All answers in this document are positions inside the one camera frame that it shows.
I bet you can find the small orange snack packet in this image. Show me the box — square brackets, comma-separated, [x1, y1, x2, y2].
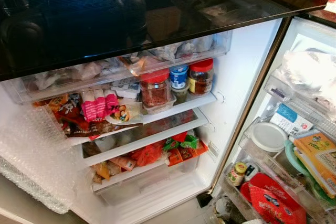
[107, 156, 138, 172]

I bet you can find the white open fridge door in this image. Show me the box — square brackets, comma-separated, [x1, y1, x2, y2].
[210, 16, 336, 224]

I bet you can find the red-lid jar yellow label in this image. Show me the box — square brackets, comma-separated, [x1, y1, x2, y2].
[188, 59, 215, 97]

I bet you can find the clear crisper drawer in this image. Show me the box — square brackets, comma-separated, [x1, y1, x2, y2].
[91, 156, 212, 207]

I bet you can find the red plastic bag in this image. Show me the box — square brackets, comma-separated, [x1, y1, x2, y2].
[131, 142, 164, 167]

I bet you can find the black fridge door hinge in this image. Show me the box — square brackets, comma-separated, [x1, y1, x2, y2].
[196, 192, 214, 208]

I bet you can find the white fridge body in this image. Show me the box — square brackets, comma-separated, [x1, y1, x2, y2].
[0, 17, 285, 224]

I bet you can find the wrapped food bowl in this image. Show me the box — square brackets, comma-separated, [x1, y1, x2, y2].
[105, 103, 143, 125]

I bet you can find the green plate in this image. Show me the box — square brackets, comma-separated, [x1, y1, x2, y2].
[285, 139, 336, 199]

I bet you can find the clear plastic food bag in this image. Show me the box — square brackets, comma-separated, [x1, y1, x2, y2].
[155, 36, 215, 61]

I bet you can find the pink snack packet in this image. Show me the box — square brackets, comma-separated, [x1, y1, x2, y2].
[105, 89, 121, 115]
[81, 91, 97, 123]
[93, 89, 109, 120]

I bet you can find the red food package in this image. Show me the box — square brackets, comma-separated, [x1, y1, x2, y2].
[240, 172, 308, 224]

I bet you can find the bubble wrap sheet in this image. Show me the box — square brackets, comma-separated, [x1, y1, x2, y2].
[0, 102, 80, 215]

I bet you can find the brown red snack bag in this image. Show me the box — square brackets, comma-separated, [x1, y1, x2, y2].
[49, 93, 85, 131]

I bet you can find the white round lid container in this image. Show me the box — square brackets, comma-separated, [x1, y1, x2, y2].
[250, 122, 289, 154]

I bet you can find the small yellow-lid jar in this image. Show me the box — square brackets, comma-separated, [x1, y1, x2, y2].
[228, 162, 248, 187]

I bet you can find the black glass fridge door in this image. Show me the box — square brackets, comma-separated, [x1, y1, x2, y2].
[0, 0, 332, 81]

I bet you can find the yellow snack packet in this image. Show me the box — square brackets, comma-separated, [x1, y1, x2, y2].
[91, 162, 111, 183]

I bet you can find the orange boxed food package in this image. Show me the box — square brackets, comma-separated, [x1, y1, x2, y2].
[291, 130, 336, 197]

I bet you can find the large orange snack packet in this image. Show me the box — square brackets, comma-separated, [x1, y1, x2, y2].
[167, 143, 208, 167]

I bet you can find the blue white milk carton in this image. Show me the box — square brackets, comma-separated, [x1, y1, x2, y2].
[270, 103, 313, 136]

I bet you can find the green red snack bag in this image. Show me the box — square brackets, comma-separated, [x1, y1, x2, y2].
[162, 133, 201, 152]

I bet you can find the small green glass jar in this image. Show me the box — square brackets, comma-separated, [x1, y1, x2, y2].
[173, 86, 190, 104]

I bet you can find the wide red-lid chili jar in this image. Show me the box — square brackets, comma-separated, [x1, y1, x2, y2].
[140, 69, 172, 109]

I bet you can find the blue-lid jar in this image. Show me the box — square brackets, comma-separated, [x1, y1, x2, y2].
[169, 65, 190, 90]

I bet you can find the clear plastic food container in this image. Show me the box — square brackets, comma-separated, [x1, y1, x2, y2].
[142, 95, 177, 115]

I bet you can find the small white box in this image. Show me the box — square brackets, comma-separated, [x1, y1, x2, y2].
[113, 80, 141, 99]

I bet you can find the clear chiller drawer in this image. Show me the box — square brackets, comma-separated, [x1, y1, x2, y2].
[0, 30, 233, 105]

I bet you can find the white-edged glass fridge shelf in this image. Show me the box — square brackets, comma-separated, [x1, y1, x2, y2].
[65, 92, 217, 147]
[81, 109, 209, 168]

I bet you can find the white plastic bag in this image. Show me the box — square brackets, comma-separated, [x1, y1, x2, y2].
[280, 49, 336, 105]

